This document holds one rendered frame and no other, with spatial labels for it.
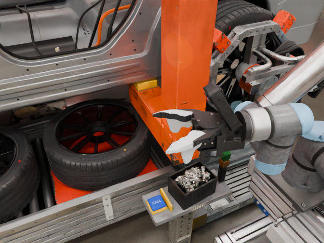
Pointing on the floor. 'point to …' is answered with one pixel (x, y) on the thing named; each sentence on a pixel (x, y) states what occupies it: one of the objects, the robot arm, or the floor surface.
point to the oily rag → (47, 111)
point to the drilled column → (181, 229)
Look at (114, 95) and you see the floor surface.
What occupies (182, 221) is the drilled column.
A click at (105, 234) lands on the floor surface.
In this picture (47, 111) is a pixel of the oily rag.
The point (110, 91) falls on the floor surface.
